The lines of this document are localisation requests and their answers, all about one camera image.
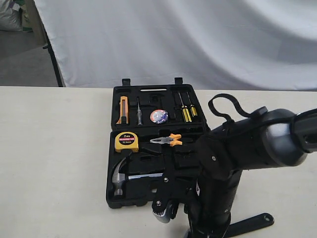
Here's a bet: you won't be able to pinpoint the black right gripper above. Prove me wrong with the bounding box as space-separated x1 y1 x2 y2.
152 171 242 238

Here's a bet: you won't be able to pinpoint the black adjustable wrench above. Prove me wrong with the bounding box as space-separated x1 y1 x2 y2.
184 213 274 238

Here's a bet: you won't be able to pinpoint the steel claw hammer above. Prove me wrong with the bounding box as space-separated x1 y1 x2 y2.
111 158 163 196

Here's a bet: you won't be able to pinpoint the roll of electrical tape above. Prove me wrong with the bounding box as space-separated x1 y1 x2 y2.
150 109 168 124

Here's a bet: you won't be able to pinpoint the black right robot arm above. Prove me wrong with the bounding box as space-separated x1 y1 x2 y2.
152 108 317 238

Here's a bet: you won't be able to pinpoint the black plastic tool case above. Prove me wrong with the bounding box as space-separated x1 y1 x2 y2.
106 77 209 209

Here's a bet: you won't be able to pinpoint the small yellow black screwdriver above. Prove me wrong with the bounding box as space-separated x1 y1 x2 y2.
187 92 198 118

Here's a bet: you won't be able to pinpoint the yellow tape measure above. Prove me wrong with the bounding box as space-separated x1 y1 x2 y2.
114 132 139 153

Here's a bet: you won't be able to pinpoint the orange utility knife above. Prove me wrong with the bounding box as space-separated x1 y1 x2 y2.
116 96 129 124

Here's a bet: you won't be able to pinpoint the white backdrop cloth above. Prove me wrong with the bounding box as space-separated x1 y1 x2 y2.
35 0 317 91

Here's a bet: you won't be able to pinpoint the black backdrop stand pole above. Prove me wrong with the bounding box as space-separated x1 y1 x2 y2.
43 27 64 87

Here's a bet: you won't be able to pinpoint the cardboard box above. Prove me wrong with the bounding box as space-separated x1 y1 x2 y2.
21 0 47 46

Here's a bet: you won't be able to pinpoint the white filled sack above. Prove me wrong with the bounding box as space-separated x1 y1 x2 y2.
0 0 22 31

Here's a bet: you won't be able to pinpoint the orange handled pliers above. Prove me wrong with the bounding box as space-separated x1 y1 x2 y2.
150 133 183 147

